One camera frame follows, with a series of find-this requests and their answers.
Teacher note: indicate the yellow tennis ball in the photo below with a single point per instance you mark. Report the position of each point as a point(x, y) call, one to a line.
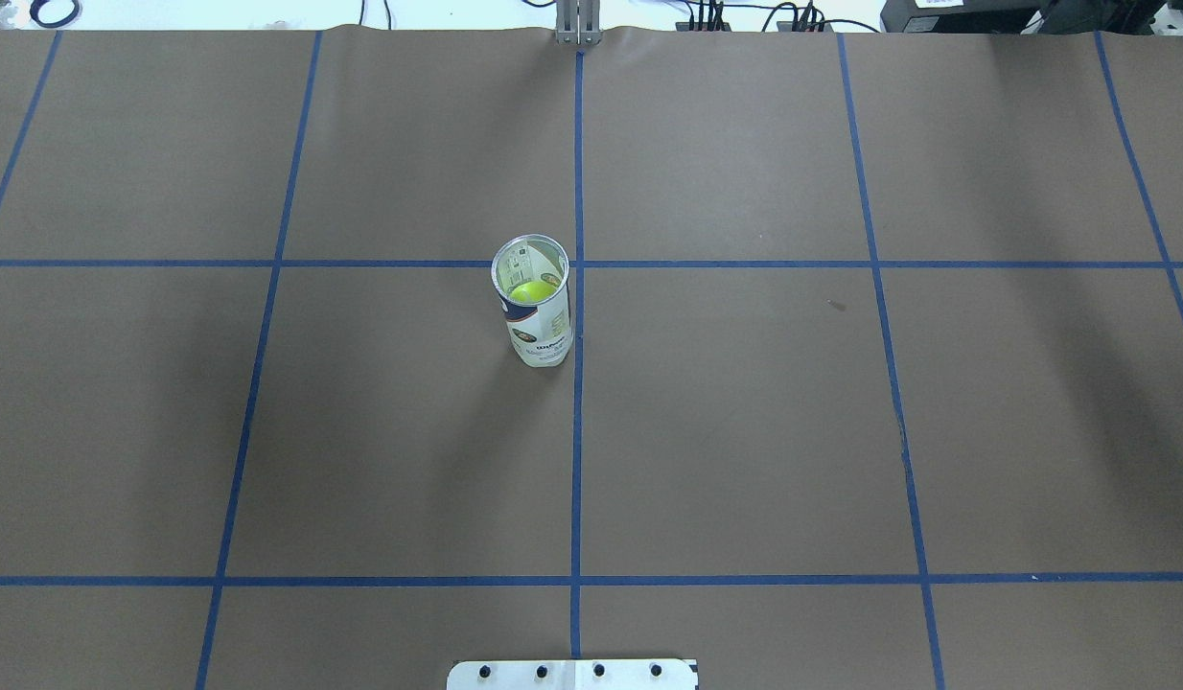
point(533, 292)

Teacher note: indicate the tennis ball can holder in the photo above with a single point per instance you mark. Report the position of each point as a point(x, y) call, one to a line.
point(530, 276)

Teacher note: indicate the brown paper table cover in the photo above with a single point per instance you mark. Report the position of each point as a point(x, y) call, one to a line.
point(876, 377)

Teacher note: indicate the blue tape roll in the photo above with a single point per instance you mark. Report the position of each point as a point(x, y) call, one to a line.
point(54, 15)

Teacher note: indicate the aluminium frame post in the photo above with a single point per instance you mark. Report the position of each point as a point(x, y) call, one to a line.
point(577, 22)

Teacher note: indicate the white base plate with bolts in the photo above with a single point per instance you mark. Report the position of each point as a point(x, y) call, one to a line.
point(603, 673)

